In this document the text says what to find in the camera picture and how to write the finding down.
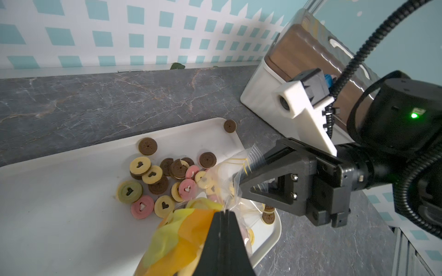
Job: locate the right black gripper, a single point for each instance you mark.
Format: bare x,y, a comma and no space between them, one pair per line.
306,181

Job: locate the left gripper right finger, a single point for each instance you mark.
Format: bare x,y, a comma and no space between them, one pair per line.
236,260

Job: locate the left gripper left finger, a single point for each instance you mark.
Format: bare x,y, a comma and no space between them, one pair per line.
211,260

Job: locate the clear ziploc bag of cookies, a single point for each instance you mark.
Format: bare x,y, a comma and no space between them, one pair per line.
178,242

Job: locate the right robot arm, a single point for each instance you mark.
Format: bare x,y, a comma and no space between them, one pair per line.
343,128

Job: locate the pile of round cookies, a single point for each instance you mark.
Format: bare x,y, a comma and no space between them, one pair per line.
206,184

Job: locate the brown cookie on tray edge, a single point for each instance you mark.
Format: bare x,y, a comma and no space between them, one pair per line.
230,126

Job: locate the white box with brown lid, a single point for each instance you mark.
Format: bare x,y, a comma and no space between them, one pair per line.
304,44

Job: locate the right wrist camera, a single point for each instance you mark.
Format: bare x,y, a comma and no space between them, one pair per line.
303,101

